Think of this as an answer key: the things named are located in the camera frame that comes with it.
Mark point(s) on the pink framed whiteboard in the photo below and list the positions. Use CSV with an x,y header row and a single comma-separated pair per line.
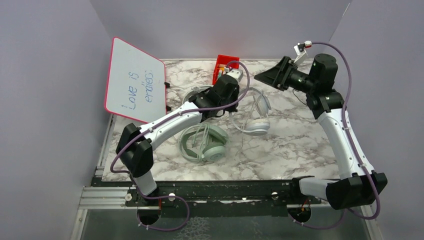
x,y
135,86

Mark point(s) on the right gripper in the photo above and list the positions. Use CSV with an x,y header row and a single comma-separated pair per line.
x,y
277,76

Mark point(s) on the white headphones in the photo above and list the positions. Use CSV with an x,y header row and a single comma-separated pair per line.
x,y
257,123

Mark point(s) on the grey white gaming headset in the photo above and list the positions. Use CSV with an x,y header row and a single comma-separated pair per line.
x,y
193,91

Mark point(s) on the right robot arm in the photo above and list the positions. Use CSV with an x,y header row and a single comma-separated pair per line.
x,y
359,184

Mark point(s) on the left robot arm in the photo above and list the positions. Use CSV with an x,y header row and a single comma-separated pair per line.
x,y
137,143

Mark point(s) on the red plastic bin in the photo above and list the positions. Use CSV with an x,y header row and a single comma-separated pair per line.
x,y
224,61

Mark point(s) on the green headphones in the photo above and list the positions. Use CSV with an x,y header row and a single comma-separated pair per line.
x,y
203,143

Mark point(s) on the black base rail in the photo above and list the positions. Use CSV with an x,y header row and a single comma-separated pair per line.
x,y
214,199

